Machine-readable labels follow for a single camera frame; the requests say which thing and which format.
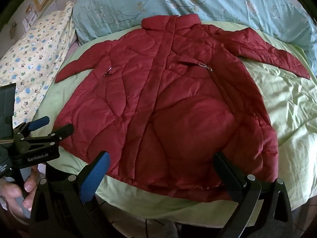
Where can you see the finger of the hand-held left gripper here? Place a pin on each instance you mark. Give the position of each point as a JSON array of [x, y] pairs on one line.
[[39, 123], [59, 132]]

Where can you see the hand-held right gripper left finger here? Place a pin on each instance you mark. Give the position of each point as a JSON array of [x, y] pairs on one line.
[[96, 176]]

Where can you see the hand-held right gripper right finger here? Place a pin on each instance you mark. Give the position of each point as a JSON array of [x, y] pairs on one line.
[[229, 176]]

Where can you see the red quilted jacket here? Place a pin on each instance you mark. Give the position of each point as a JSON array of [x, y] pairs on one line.
[[161, 109]]

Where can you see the person's left hand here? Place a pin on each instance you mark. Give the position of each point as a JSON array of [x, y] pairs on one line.
[[14, 193]]

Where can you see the yellow printed pillow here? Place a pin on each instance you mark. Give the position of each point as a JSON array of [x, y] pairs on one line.
[[32, 62]]

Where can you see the light green bed sheet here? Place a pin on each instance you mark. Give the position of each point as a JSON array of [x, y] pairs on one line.
[[284, 119]]

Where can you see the teal floral quilt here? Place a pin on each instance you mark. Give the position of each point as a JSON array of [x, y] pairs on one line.
[[173, 2]]

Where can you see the paper notes on wall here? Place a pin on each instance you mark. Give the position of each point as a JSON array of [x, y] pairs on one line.
[[29, 17]]

